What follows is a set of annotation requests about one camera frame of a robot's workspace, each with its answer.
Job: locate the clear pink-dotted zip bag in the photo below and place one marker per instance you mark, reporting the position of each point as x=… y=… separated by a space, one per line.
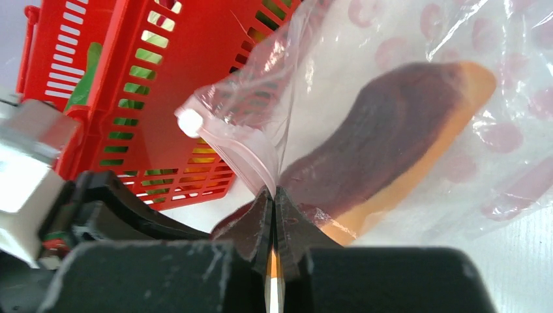
x=489 y=194

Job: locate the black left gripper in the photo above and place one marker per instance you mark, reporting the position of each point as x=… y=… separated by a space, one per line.
x=97 y=206

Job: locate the red plastic basket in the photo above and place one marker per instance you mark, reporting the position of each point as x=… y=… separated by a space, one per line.
x=155 y=54

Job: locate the pale green napa cabbage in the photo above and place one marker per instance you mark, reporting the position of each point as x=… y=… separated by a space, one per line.
x=82 y=90

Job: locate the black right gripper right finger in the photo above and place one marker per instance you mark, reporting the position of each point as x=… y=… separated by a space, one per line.
x=295 y=234

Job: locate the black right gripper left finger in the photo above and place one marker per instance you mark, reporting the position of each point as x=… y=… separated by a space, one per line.
x=249 y=229

